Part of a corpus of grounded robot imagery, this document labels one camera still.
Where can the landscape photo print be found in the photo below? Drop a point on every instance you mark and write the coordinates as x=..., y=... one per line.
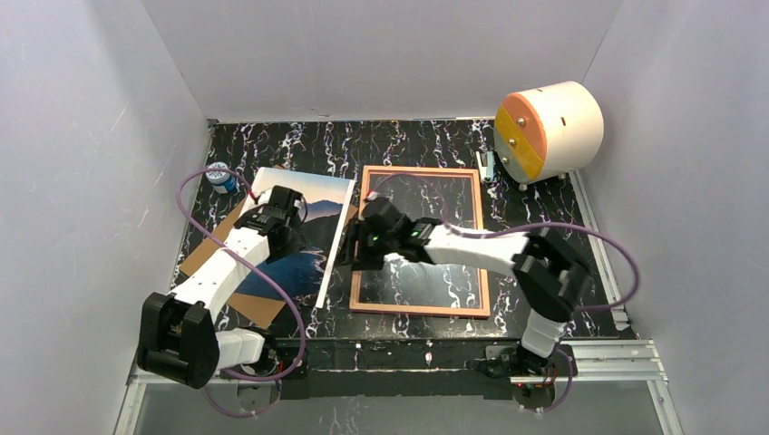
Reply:
x=307, y=273

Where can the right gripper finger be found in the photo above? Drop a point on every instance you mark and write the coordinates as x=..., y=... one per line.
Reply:
x=367, y=261
x=347, y=254

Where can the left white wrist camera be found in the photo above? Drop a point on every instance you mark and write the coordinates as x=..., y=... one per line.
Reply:
x=279, y=202

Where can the blue lidded small jar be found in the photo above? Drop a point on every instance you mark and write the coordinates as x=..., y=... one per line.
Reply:
x=220, y=178

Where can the clear acrylic sheet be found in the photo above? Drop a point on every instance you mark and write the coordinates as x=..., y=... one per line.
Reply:
x=420, y=234

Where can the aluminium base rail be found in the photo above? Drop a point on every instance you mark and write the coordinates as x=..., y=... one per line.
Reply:
x=419, y=386

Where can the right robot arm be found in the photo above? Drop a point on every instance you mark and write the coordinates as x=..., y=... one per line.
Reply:
x=550, y=273

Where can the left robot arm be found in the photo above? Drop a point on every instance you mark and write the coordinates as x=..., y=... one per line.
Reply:
x=178, y=337

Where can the white cylindrical drawer unit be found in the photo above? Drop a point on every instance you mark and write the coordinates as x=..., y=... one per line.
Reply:
x=547, y=132

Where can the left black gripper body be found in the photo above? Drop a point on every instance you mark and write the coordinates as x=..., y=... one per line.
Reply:
x=294, y=234

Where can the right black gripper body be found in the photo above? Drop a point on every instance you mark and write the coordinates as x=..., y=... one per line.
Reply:
x=358, y=247

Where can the pink wooden picture frame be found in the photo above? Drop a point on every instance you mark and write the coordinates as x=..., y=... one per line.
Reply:
x=420, y=311

